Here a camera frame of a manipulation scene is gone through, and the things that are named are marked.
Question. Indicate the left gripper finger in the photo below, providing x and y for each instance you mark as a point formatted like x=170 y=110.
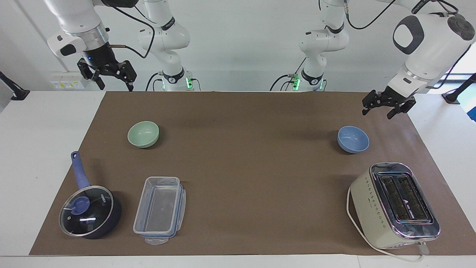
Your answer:
x=403 y=106
x=375 y=100

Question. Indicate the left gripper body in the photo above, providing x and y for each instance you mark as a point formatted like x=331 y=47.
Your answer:
x=396 y=96

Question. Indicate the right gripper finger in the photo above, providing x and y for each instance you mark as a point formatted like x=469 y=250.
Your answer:
x=86 y=70
x=126 y=72

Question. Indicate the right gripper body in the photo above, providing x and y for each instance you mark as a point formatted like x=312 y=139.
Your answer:
x=101 y=56

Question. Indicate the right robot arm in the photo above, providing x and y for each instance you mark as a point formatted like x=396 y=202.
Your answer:
x=78 y=18

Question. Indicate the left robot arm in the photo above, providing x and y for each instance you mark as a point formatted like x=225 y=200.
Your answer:
x=427 y=48

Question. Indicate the blue bowl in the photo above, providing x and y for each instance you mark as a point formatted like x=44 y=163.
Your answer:
x=353 y=140

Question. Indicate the green bowl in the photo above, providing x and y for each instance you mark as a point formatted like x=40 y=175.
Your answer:
x=143 y=134

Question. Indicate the black stand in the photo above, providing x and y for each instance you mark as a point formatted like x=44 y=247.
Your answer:
x=15 y=91
x=457 y=93

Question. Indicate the cream and chrome toaster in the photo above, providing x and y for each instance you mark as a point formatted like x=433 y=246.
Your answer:
x=394 y=208

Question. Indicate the dark blue saucepan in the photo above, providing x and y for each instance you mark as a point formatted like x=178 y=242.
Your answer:
x=80 y=173

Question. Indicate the clear plastic food container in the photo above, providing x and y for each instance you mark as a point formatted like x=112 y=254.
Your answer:
x=158 y=206

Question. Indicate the glass lid with blue knob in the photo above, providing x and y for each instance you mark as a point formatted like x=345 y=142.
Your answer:
x=86 y=210

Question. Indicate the clear container lid with clips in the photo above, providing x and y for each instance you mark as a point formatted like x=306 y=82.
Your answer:
x=182 y=208

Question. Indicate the white wall socket strip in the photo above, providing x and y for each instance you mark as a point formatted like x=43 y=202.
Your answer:
x=68 y=82

